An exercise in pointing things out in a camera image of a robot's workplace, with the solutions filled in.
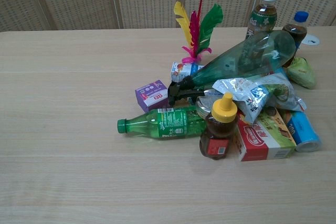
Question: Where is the green soda bottle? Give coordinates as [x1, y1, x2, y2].
[117, 105, 207, 141]

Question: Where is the honey bottle yellow cap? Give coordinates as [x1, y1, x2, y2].
[199, 92, 239, 161]

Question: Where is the large clear green bottle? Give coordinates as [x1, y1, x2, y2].
[167, 30, 297, 107]

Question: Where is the green tea bottle white cap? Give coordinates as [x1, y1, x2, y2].
[245, 0, 279, 41]

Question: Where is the dark drink bottle blue cap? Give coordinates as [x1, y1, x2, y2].
[281, 10, 309, 68]

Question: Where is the purple small box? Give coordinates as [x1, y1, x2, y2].
[134, 79, 169, 113]

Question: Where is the white small milk carton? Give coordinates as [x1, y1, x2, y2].
[171, 61, 205, 82]

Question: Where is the clear glass jar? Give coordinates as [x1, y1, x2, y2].
[195, 89, 224, 119]

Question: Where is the colourful feather shuttlecock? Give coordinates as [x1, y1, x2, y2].
[174, 0, 224, 65]

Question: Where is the silver crumpled snack bag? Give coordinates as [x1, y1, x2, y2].
[212, 73, 307, 125]

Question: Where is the red green cookie box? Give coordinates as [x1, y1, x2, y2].
[232, 106, 297, 162]

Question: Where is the green wrapped snack packet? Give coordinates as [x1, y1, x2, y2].
[286, 56, 318, 90]

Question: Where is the blue cylindrical can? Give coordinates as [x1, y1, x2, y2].
[278, 109, 322, 153]

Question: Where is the white round table sticker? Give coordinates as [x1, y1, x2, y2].
[301, 34, 321, 46]

